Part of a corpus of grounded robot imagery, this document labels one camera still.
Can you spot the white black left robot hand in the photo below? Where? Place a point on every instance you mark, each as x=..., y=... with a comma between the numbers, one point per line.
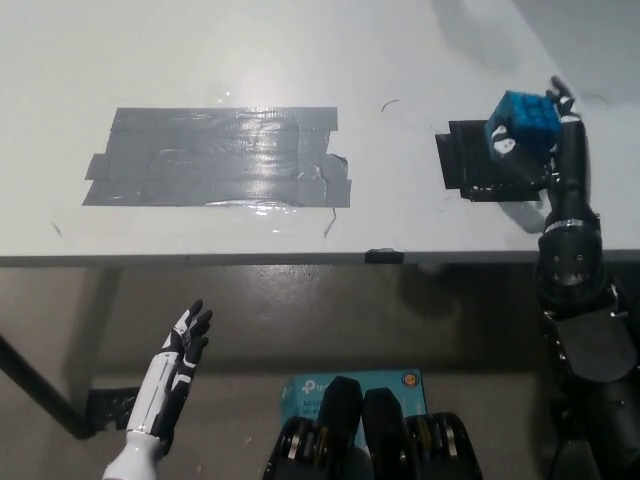
x=157, y=390

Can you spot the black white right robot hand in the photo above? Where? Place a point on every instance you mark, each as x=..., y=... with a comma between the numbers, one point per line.
x=570, y=195

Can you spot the blue rubik's cube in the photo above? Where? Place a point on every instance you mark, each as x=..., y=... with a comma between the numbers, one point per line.
x=530, y=120

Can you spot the black robot torso blocks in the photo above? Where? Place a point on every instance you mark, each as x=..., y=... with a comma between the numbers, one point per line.
x=382, y=440

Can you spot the black tape square patch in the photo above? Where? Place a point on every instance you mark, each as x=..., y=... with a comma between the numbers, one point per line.
x=465, y=165

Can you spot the black table leg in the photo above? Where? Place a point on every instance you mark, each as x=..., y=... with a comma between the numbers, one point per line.
x=45, y=390

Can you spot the clear tape strip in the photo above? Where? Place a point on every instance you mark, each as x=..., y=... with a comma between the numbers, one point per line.
x=200, y=217

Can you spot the small black tape piece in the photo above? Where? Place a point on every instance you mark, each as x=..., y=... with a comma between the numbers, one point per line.
x=384, y=256

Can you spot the teal router box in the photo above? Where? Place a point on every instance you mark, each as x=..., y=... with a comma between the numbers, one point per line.
x=385, y=392

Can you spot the grey duct tape patch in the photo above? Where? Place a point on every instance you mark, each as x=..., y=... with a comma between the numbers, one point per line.
x=200, y=157

